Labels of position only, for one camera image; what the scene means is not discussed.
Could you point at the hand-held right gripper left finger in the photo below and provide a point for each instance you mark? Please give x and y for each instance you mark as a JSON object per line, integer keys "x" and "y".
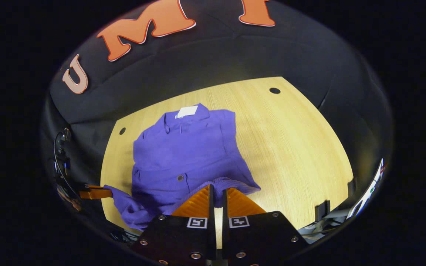
{"x": 212, "y": 229}

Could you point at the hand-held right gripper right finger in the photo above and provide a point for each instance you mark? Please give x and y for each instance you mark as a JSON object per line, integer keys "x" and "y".
{"x": 225, "y": 229}

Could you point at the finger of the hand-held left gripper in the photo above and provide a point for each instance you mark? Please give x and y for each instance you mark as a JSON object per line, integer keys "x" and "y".
{"x": 94, "y": 193}

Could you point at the purple button shirt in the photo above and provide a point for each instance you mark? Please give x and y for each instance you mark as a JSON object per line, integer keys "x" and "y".
{"x": 183, "y": 159}

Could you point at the black backdrop cloth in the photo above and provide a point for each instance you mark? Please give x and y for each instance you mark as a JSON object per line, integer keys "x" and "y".
{"x": 216, "y": 55}

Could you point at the black bracket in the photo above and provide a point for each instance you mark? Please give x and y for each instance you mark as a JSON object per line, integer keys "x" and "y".
{"x": 322, "y": 210}

